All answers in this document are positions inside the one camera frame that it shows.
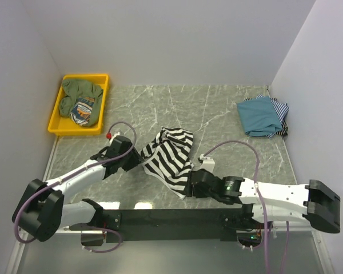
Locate black white striped top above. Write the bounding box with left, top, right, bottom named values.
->
left=140, top=127, right=194, bottom=199

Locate teal tank top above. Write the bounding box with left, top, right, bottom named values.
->
left=237, top=96, right=282, bottom=137

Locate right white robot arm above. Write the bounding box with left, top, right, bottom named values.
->
left=186, top=169, right=341, bottom=233

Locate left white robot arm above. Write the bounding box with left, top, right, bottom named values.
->
left=12, top=135, right=142, bottom=242

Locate black base beam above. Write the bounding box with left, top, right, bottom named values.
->
left=68, top=207, right=275, bottom=245

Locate olive patterned garment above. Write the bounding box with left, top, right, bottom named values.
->
left=59, top=78, right=103, bottom=127

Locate yellow plastic bin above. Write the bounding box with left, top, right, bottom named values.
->
left=47, top=74, right=110, bottom=136

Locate black striped folded top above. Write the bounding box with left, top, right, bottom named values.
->
left=244, top=96, right=289, bottom=137

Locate blue white striped folded top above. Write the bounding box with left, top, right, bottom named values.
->
left=268, top=98, right=289, bottom=139

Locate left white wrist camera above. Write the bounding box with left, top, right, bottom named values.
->
left=106, top=131, right=123, bottom=143

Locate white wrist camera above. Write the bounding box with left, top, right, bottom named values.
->
left=106, top=131, right=123, bottom=143
left=198, top=154, right=215, bottom=173

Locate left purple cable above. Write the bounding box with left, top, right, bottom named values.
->
left=13, top=121, right=137, bottom=254

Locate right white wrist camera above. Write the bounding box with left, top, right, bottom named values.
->
left=198, top=154, right=215, bottom=173

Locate aluminium rail frame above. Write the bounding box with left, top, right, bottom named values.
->
left=56, top=221, right=314, bottom=234

